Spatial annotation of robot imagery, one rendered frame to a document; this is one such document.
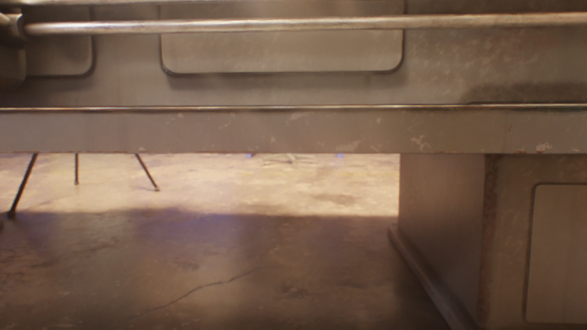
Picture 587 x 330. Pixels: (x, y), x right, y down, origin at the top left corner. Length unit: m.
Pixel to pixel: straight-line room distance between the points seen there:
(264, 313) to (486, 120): 0.61
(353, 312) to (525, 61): 0.63
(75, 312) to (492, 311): 0.89
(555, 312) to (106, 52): 0.98
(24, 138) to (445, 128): 0.60
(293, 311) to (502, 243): 0.46
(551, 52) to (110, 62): 0.84
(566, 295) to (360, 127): 0.52
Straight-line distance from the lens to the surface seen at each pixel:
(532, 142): 0.51
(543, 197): 0.70
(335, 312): 0.80
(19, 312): 1.03
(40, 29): 0.70
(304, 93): 0.59
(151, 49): 0.68
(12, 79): 0.76
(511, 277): 0.73
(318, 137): 0.42
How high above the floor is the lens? 0.45
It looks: 6 degrees down
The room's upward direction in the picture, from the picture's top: straight up
